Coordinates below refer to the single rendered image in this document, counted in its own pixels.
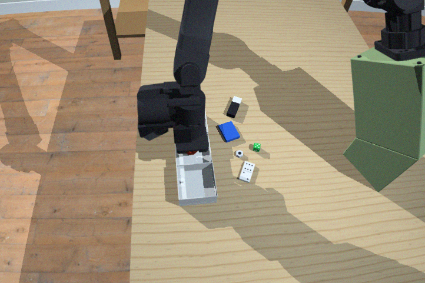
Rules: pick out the blue block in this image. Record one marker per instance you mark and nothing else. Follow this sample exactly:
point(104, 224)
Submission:
point(229, 131)

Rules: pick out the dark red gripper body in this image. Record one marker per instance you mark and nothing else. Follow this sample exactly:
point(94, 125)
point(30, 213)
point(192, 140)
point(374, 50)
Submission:
point(199, 139)

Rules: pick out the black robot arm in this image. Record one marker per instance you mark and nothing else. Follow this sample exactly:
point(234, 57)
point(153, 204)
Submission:
point(403, 38)

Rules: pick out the green die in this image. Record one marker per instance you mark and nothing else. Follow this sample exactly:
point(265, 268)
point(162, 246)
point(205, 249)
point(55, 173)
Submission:
point(256, 147)

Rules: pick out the white domino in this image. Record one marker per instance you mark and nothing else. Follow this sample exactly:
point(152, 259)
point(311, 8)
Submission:
point(246, 172)

